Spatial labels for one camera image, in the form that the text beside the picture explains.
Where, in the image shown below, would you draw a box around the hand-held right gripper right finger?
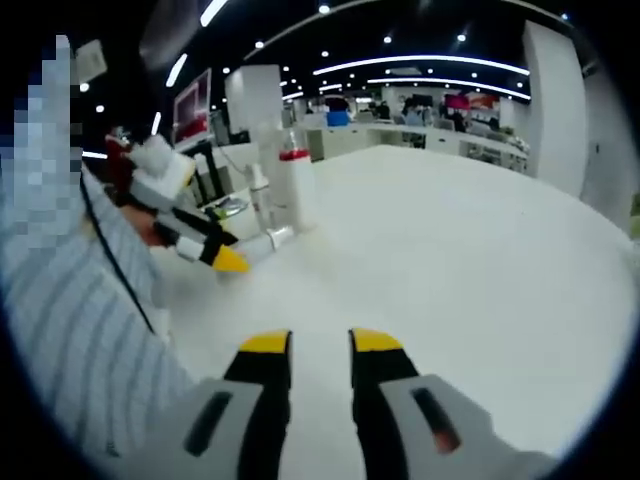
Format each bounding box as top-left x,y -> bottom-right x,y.
348,327 -> 521,480

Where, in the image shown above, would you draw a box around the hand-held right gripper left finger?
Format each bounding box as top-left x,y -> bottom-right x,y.
144,328 -> 294,480

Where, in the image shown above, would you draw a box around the red banded white skincare bottle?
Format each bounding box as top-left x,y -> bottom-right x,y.
277,147 -> 318,234

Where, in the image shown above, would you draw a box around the person's left hand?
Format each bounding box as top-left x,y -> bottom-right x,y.
119,202 -> 175,249

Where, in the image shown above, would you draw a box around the monitor with red screen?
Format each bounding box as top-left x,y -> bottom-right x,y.
171,67 -> 214,147

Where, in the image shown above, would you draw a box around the ceiling air conditioner panel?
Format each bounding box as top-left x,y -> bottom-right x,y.
74,38 -> 109,84

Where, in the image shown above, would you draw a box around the striped pale shirt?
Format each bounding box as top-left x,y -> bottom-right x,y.
0,164 -> 202,464

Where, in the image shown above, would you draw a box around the white office counters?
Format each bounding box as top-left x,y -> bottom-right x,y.
303,121 -> 532,177

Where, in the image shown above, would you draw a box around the round ceiling spotlights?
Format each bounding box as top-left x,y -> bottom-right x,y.
79,4 -> 569,114

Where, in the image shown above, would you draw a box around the ceiling light strips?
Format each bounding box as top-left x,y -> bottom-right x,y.
82,0 -> 531,161

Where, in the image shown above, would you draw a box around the black cable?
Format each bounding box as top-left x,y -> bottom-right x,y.
79,174 -> 157,335

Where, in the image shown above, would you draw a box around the red wall screen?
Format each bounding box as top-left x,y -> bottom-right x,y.
443,93 -> 502,114

